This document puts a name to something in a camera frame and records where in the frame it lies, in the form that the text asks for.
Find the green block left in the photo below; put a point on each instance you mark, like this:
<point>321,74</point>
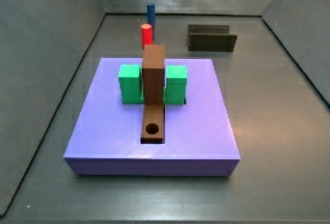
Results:
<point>130,79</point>

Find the red cylinder peg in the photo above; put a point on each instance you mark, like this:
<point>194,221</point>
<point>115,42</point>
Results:
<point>147,34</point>

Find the green block right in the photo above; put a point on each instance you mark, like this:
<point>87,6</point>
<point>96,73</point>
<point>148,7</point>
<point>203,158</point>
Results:
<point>177,75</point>

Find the purple board base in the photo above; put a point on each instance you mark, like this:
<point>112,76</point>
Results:
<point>199,146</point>

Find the blue cylinder peg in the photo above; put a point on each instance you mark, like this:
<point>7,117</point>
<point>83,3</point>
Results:
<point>151,16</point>

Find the black metal bracket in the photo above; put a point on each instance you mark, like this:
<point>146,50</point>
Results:
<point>210,38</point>

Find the brown L-shaped block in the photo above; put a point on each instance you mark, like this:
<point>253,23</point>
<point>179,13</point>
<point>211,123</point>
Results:
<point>152,84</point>

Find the green block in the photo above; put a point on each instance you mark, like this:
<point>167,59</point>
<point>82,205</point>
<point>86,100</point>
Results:
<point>130,79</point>
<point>177,75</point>

